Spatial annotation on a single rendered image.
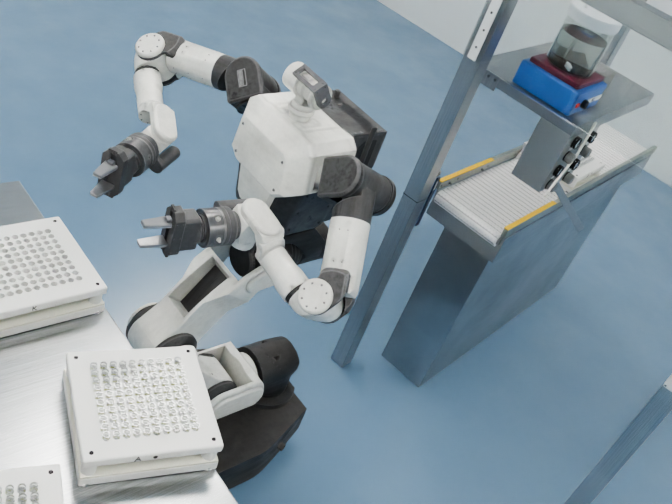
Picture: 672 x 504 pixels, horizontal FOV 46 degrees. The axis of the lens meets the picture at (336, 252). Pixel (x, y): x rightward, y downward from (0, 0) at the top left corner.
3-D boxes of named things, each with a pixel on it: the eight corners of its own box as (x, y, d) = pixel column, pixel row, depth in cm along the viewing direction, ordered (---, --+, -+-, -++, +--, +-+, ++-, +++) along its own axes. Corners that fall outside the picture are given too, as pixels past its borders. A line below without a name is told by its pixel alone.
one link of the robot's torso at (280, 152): (291, 171, 224) (328, 58, 203) (365, 245, 207) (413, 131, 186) (203, 186, 205) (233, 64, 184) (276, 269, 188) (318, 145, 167)
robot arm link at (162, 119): (157, 134, 188) (153, 91, 194) (136, 153, 193) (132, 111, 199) (179, 143, 192) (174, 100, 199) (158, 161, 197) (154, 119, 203)
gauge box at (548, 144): (539, 193, 232) (571, 136, 220) (510, 173, 236) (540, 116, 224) (571, 176, 247) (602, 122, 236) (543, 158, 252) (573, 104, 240)
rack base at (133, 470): (78, 486, 134) (79, 478, 132) (62, 376, 150) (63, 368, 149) (216, 468, 145) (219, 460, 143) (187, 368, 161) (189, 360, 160)
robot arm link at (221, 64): (239, 65, 208) (283, 81, 204) (226, 97, 208) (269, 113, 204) (220, 49, 197) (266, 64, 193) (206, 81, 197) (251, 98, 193)
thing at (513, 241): (492, 263, 255) (505, 239, 249) (425, 212, 266) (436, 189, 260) (639, 173, 347) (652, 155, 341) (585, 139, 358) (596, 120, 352)
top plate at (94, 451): (81, 469, 131) (82, 462, 129) (65, 358, 147) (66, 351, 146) (222, 452, 142) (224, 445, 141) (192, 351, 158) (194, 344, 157)
